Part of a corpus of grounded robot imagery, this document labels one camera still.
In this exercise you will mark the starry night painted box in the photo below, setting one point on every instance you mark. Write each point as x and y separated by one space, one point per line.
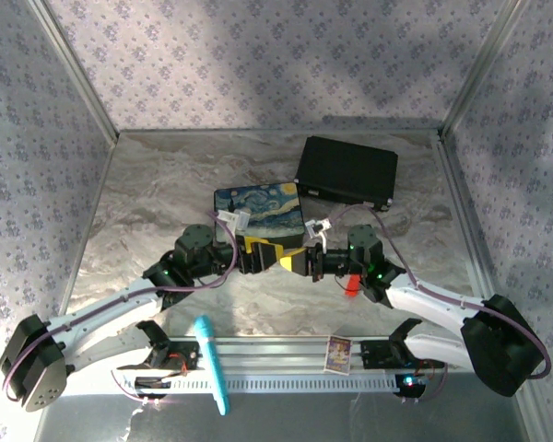
267 202

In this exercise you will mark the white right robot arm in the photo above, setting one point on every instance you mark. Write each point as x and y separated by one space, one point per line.
438 304

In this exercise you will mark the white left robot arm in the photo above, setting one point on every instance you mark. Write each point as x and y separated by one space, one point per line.
106 307

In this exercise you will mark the small red block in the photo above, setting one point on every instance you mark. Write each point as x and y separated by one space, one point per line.
351 286

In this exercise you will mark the black hard case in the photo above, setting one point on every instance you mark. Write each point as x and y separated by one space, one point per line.
348 168

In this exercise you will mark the small picture card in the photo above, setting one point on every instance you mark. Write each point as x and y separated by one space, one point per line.
337 355

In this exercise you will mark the light blue marker pen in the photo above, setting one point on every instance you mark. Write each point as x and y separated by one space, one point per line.
209 354

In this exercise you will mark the grey metal sheet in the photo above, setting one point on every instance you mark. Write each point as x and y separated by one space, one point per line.
304 419

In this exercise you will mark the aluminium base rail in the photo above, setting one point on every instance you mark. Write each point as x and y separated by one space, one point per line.
276 352

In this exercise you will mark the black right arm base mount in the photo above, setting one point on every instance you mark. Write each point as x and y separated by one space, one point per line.
382 354

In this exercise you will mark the aluminium side rail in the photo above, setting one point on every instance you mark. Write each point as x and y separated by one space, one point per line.
465 216
85 221

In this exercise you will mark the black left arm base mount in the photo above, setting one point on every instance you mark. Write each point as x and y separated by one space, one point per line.
161 357

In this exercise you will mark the aluminium frame post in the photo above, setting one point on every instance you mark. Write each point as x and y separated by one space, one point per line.
74 69
481 64

